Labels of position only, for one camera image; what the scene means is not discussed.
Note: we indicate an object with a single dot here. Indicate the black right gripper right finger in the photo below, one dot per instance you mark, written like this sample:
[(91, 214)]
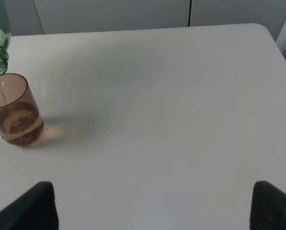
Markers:
[(268, 207)]

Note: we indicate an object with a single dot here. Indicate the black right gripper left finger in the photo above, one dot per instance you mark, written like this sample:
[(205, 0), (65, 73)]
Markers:
[(33, 210)]

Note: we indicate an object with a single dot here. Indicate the pink translucent plastic cup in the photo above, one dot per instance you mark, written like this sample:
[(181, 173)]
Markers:
[(21, 123)]

